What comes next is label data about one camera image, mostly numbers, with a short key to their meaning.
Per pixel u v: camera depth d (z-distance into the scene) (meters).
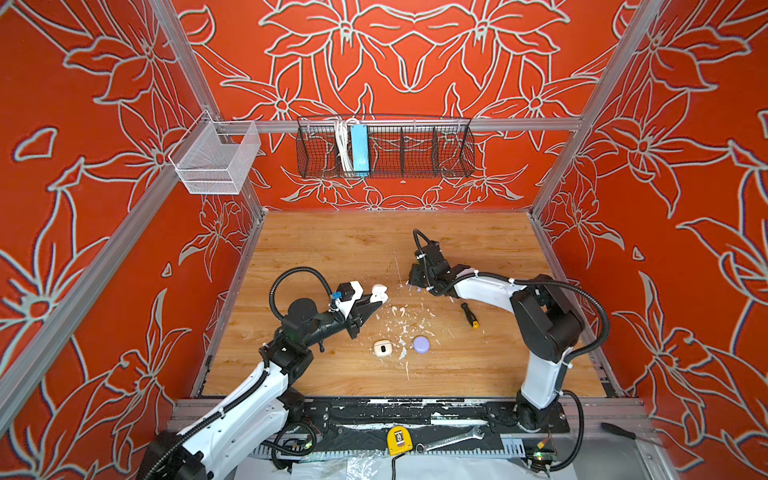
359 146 0.90
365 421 0.73
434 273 0.74
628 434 0.71
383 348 0.83
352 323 0.63
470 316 0.89
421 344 0.84
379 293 0.69
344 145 0.90
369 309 0.72
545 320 0.49
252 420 0.50
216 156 0.93
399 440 0.68
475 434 0.71
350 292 0.60
